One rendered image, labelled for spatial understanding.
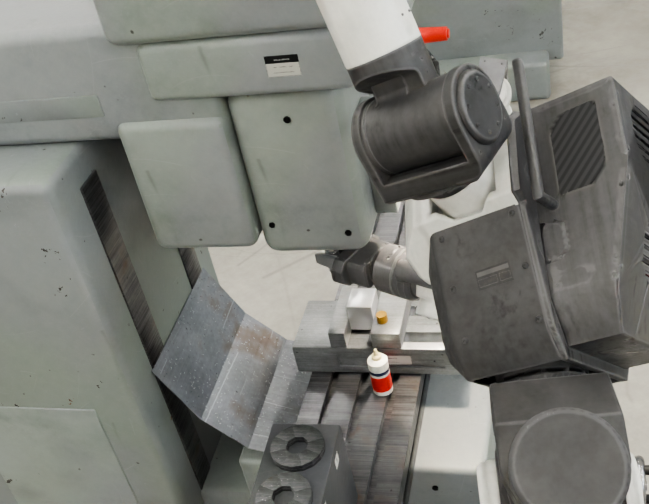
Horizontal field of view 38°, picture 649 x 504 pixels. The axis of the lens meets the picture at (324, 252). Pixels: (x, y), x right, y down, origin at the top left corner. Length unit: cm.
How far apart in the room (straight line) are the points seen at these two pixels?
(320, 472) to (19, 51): 82
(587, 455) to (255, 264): 306
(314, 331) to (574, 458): 109
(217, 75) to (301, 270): 242
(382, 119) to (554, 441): 39
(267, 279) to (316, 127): 237
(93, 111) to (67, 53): 10
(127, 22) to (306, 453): 72
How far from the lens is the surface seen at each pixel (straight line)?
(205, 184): 155
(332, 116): 145
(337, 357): 191
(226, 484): 208
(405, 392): 188
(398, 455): 177
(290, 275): 378
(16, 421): 199
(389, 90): 105
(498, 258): 108
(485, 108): 102
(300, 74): 140
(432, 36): 135
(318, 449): 154
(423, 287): 158
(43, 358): 182
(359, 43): 102
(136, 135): 155
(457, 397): 196
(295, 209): 156
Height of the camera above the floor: 225
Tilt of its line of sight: 36 degrees down
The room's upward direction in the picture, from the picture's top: 13 degrees counter-clockwise
